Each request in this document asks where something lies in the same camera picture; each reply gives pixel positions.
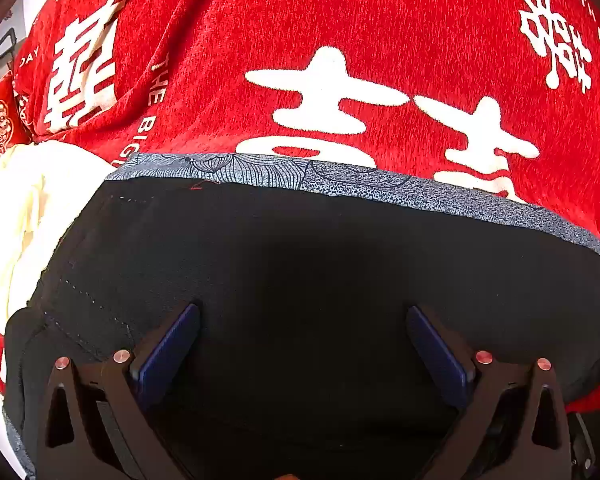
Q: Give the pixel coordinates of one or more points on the black pants grey patterned waistband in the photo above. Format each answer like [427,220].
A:
[300,260]

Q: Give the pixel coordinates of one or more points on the red printed blanket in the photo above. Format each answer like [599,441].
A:
[280,20]

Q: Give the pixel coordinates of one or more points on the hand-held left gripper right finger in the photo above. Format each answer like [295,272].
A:
[437,357]

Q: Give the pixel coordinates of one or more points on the cream cloth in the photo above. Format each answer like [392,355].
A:
[30,200]

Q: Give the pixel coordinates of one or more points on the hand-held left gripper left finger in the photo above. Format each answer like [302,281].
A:
[167,352]

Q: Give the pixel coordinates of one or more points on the black bent frame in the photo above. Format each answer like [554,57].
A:
[5,42]

